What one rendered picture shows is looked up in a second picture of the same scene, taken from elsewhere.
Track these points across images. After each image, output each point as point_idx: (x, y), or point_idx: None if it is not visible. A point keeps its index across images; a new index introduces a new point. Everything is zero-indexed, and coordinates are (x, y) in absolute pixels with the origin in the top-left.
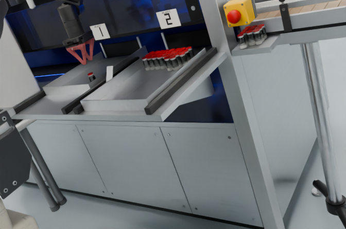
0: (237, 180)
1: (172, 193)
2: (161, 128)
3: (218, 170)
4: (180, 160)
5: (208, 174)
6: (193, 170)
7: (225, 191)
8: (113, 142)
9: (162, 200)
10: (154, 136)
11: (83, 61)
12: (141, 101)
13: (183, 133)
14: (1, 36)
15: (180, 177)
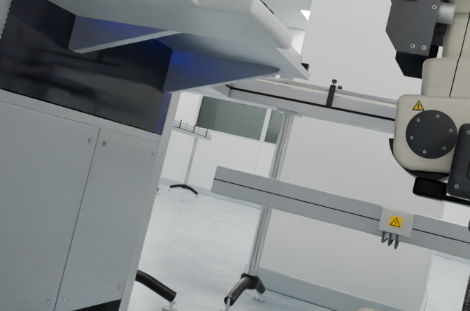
0: (131, 221)
1: (45, 274)
2: (101, 131)
3: (122, 207)
4: (94, 194)
5: (111, 216)
6: (98, 212)
7: (114, 244)
8: (5, 153)
9: (16, 304)
10: (84, 145)
11: None
12: (301, 57)
13: (119, 142)
14: None
15: (76, 230)
